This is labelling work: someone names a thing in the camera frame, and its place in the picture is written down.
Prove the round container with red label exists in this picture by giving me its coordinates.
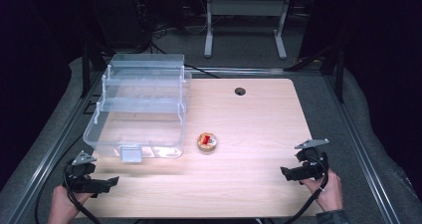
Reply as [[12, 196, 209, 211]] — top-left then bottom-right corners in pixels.
[[196, 131, 219, 154]]

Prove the person's left hand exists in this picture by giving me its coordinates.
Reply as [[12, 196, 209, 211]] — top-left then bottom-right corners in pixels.
[[48, 185, 92, 224]]

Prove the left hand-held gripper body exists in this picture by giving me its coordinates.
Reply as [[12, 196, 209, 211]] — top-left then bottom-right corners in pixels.
[[64, 150, 101, 194]]

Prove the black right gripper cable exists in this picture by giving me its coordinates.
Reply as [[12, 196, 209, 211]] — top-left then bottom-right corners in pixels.
[[284, 155, 330, 224]]

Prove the black metal stand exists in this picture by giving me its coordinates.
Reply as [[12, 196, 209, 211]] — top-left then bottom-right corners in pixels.
[[81, 43, 107, 99], [286, 44, 345, 103]]

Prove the grey metal rail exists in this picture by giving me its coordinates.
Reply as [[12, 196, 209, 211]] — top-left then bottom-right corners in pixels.
[[322, 75, 401, 224], [185, 67, 287, 76], [0, 74, 108, 224]]

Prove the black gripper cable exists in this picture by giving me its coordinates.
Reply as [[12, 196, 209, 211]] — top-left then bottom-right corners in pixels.
[[63, 163, 103, 224], [284, 155, 330, 224]]

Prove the clear plastic tiered storage box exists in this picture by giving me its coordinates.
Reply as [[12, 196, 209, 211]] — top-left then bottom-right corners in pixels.
[[83, 53, 193, 163]]

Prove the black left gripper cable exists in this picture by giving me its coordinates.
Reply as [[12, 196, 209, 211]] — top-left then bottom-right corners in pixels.
[[63, 163, 103, 224]]

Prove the grey metal desk frame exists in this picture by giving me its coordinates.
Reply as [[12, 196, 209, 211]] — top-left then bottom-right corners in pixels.
[[203, 0, 292, 60]]

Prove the bundle of dark cables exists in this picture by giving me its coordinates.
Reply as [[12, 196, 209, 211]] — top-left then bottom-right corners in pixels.
[[130, 0, 208, 57]]

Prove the person's right hand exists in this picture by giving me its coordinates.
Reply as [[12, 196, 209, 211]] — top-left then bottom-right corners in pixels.
[[300, 170, 343, 213]]

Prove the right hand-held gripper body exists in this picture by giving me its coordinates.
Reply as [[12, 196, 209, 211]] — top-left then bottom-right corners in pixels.
[[294, 138, 330, 181]]

